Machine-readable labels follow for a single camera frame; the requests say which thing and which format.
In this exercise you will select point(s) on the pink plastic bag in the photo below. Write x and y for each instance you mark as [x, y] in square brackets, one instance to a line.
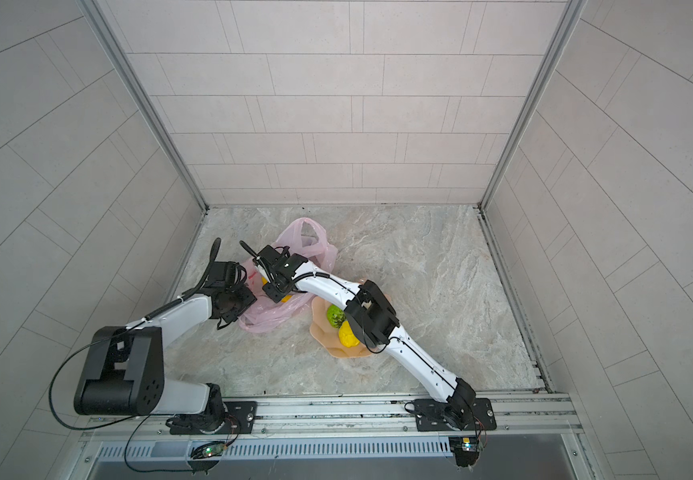
[309, 239]

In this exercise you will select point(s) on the pink scalloped plate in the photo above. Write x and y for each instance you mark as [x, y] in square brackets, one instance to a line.
[327, 336]

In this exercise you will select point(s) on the bumpy light green fruit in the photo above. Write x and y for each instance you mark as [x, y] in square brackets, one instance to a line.
[335, 316]

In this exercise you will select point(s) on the right circuit board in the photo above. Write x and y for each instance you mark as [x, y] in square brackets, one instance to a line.
[465, 450]

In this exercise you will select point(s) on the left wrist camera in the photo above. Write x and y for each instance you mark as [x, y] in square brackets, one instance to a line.
[226, 276]

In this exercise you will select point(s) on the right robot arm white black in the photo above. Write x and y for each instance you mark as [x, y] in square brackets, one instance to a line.
[374, 323]

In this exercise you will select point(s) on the aluminium rail frame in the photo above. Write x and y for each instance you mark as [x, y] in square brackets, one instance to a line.
[383, 415]

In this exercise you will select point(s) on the left circuit board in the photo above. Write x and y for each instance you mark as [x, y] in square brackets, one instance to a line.
[209, 450]

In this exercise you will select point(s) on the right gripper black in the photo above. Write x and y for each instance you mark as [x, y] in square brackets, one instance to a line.
[272, 291]

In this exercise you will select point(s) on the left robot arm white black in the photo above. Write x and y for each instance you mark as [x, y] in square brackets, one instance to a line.
[124, 372]

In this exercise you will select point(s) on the white vent grille strip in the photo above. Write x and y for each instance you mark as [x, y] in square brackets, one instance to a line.
[285, 448]

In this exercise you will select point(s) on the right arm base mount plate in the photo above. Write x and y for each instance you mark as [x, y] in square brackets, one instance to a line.
[433, 416]

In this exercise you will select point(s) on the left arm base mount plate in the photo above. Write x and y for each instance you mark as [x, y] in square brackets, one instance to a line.
[233, 418]

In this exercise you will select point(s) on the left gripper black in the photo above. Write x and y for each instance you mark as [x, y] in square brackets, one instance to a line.
[249, 297]

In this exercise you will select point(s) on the yellow fake lemon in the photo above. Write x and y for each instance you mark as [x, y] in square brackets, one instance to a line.
[346, 336]

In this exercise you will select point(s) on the yellow fake banana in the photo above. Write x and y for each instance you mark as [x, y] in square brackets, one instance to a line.
[278, 289]

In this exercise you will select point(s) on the circuit board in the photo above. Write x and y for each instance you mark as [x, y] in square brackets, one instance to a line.
[209, 450]
[465, 450]

